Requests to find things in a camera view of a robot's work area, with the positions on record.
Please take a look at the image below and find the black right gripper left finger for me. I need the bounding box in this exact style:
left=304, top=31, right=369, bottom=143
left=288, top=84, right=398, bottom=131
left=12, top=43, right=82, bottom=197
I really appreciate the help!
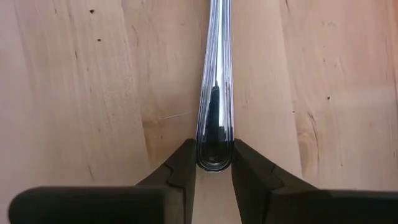
left=8, top=138, right=197, bottom=224

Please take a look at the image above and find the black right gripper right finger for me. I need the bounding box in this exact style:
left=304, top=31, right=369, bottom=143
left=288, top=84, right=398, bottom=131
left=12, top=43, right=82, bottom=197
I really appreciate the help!
left=231, top=139, right=398, bottom=224

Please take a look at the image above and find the steel table knife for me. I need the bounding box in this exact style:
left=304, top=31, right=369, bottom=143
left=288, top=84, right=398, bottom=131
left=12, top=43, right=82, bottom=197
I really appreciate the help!
left=195, top=0, right=234, bottom=172

